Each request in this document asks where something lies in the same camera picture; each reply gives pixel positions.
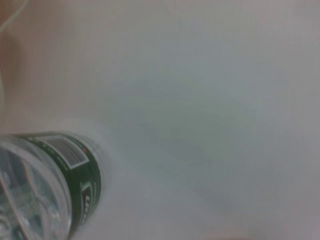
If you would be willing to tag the clear green-label water bottle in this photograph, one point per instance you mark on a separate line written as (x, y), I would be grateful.
(50, 187)

